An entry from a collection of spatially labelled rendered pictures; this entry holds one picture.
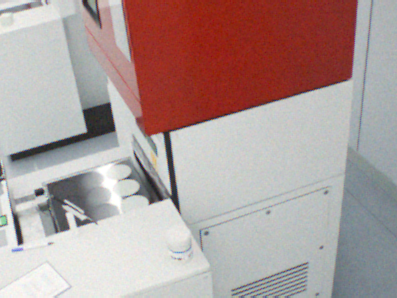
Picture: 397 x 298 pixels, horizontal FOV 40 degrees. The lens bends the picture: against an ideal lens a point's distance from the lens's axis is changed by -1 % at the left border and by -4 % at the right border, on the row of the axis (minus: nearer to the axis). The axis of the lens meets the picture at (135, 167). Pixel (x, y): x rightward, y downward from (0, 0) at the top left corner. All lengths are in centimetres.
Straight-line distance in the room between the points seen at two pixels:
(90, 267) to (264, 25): 89
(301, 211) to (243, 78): 67
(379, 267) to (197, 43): 176
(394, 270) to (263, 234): 102
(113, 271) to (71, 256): 16
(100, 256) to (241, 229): 62
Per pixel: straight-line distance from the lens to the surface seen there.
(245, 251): 216
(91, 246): 173
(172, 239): 156
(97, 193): 204
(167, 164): 176
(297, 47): 179
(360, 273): 294
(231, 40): 166
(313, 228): 228
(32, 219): 203
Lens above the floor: 213
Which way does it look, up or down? 35 degrees down
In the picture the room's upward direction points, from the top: 10 degrees counter-clockwise
